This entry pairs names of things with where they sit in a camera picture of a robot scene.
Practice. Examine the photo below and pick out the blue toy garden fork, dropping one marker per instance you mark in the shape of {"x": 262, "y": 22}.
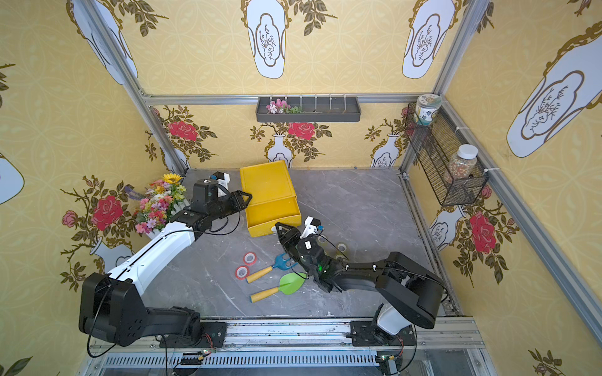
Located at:
{"x": 282, "y": 262}

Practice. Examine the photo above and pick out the red tape roll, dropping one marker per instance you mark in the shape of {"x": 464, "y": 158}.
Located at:
{"x": 249, "y": 259}
{"x": 242, "y": 272}

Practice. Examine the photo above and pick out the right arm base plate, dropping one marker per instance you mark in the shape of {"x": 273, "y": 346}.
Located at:
{"x": 367, "y": 333}

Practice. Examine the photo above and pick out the flower basket white fence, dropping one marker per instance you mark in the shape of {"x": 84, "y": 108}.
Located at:
{"x": 164, "y": 198}

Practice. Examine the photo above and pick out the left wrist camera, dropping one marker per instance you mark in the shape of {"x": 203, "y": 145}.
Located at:
{"x": 222, "y": 178}

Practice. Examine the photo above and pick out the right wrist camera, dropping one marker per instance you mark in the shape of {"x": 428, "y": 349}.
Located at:
{"x": 312, "y": 226}

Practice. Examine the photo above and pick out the black wire basket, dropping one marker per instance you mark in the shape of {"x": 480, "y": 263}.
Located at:
{"x": 434, "y": 146}

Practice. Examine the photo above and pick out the pink artificial flowers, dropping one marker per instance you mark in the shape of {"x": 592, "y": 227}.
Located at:
{"x": 282, "y": 107}

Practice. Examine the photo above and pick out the aluminium rail frame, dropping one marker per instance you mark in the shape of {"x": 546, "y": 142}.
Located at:
{"x": 290, "y": 345}

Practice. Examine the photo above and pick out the yellow drawer cabinet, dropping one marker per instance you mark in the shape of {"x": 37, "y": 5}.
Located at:
{"x": 273, "y": 200}

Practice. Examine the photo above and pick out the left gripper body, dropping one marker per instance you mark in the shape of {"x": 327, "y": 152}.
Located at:
{"x": 230, "y": 202}

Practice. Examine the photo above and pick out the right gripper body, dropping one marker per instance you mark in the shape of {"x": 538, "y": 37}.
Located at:
{"x": 294, "y": 242}

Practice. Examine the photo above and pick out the jar with patterned lid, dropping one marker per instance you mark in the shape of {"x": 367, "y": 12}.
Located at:
{"x": 427, "y": 108}

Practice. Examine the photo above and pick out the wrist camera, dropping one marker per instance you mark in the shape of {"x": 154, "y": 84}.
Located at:
{"x": 222, "y": 178}
{"x": 312, "y": 226}

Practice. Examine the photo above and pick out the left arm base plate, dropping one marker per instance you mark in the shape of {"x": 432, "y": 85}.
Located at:
{"x": 211, "y": 334}

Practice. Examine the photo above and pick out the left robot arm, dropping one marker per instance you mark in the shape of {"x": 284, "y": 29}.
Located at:
{"x": 112, "y": 308}

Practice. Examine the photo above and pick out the grey wall shelf tray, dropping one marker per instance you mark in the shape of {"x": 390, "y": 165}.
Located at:
{"x": 315, "y": 108}

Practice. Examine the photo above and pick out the red tape roll lower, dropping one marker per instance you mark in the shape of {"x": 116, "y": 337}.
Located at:
{"x": 242, "y": 272}

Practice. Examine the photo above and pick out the red tape roll upper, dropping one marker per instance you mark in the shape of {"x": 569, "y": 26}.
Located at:
{"x": 249, "y": 259}

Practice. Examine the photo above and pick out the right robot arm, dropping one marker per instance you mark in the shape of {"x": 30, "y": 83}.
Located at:
{"x": 414, "y": 291}

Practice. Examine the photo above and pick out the green toy garden shovel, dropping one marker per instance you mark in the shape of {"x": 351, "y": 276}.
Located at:
{"x": 288, "y": 285}

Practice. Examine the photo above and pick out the white lid snack jar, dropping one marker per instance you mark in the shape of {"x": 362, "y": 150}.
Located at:
{"x": 461, "y": 163}

